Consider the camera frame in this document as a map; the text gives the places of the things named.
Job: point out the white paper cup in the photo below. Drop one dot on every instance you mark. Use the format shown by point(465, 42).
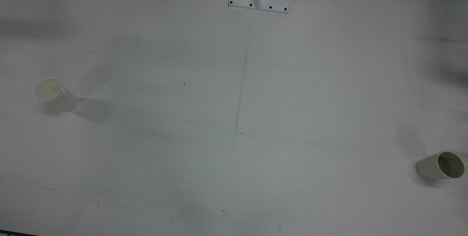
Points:
point(428, 168)
point(63, 99)

